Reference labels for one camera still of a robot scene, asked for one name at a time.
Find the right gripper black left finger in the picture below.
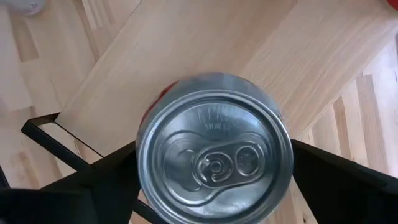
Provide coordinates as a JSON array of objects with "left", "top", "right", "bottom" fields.
[{"left": 0, "top": 141, "right": 141, "bottom": 224}]

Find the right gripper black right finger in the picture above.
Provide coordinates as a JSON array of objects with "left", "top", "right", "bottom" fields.
[{"left": 291, "top": 139, "right": 398, "bottom": 224}]

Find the wooden shelf with black frame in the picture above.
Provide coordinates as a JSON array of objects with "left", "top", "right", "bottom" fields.
[{"left": 21, "top": 0, "right": 398, "bottom": 224}]

